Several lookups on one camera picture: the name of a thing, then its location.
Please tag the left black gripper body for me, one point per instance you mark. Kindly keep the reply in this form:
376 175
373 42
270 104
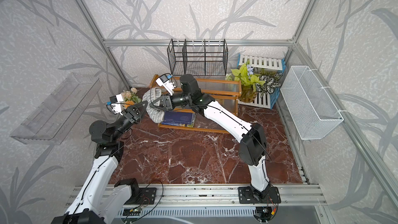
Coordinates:
128 122

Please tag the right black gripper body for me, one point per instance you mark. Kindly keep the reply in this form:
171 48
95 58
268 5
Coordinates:
177 100

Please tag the grey striped cloth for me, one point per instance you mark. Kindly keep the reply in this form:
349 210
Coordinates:
156 115

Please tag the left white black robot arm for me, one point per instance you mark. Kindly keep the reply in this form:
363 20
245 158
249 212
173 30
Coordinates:
89 207

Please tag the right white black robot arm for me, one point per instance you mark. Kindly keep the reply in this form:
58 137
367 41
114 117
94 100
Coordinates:
251 137

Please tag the flower bouquet in white pot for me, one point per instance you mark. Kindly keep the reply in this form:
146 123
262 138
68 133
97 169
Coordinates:
130 97

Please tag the green potted plant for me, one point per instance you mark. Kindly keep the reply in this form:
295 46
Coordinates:
248 80

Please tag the black white variegated plant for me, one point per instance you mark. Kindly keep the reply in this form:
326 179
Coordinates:
270 81

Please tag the white blue wooden crate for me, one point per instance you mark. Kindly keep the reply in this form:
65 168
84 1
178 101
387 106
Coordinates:
258 63

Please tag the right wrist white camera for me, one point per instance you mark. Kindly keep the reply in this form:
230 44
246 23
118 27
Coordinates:
167 82

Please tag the wrist white camera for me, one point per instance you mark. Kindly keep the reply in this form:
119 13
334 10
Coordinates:
167 82
115 104

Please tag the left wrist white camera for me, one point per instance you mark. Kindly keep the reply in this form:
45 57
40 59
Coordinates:
115 104

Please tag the black wire mesh organizer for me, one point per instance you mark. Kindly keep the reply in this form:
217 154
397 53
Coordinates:
198 57

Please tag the clear acrylic wall shelf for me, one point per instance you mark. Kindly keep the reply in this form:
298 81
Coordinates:
52 121

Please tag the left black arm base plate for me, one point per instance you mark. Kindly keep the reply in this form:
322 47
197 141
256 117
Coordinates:
145 196

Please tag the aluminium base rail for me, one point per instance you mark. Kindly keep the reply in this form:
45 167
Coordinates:
209 195

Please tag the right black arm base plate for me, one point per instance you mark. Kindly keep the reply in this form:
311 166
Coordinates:
250 195

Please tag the white wire mesh basket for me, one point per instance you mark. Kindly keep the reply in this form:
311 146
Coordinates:
311 108

